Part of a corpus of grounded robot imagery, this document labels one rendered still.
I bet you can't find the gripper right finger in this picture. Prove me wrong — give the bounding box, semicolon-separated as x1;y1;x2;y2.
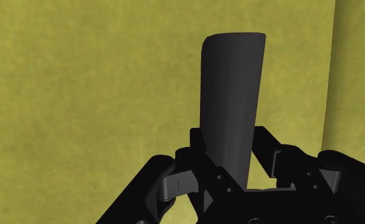
251;125;365;224

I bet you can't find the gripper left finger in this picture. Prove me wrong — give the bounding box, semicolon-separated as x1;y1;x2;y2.
96;127;246;224

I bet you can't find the dark grey rounded slab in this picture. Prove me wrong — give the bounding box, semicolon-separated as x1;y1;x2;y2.
199;32;267;191

